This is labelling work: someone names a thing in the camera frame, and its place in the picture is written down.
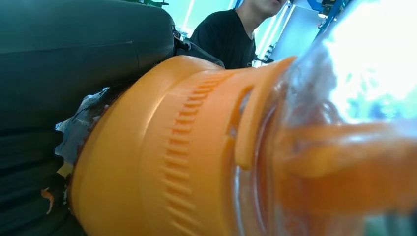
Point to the person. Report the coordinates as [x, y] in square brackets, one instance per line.
[224, 39]

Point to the orange bottle clear cap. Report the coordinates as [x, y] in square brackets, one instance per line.
[195, 156]

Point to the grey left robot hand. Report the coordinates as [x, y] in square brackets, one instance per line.
[75, 55]

